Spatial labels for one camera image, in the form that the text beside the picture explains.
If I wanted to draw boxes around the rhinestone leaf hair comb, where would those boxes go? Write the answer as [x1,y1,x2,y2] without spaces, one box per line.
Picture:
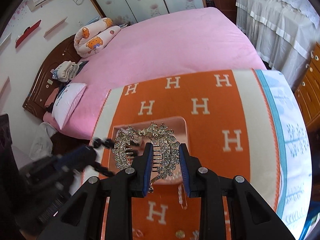
[111,122,181,196]

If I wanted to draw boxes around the bear print rolled quilt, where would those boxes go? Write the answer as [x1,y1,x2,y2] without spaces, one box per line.
[74,17,121,58]

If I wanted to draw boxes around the white blue patterned sheet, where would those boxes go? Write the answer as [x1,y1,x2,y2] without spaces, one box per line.
[255,70,312,239]

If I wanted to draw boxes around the pink jewelry tray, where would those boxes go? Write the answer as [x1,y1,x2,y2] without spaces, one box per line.
[108,116,189,185]

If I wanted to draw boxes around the folded clothes pile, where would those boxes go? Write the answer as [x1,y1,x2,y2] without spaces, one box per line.
[50,61,88,83]

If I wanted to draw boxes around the pink bed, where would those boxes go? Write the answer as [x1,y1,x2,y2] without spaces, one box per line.
[42,6,268,140]

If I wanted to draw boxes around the small gold round brooch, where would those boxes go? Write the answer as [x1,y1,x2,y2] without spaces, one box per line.
[175,230,185,239]

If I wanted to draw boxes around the white lace covered furniture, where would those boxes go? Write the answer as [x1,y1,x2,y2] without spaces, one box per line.
[235,0,319,89]

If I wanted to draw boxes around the orange H-pattern blanket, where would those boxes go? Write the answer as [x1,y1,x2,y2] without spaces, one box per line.
[93,70,280,239]

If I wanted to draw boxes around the wooden headboard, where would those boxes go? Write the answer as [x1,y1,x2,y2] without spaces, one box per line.
[23,35,81,120]

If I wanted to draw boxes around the small gold hair clip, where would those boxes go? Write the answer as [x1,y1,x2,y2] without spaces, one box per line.
[178,183,188,210]

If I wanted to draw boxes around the red wall shelf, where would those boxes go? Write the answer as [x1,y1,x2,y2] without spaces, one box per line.
[15,20,41,48]

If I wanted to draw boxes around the white pillow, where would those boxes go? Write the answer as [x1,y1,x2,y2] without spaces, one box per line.
[52,83,87,129]

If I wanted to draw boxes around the wooden dresser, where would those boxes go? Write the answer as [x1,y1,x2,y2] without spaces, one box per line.
[295,43,320,132]

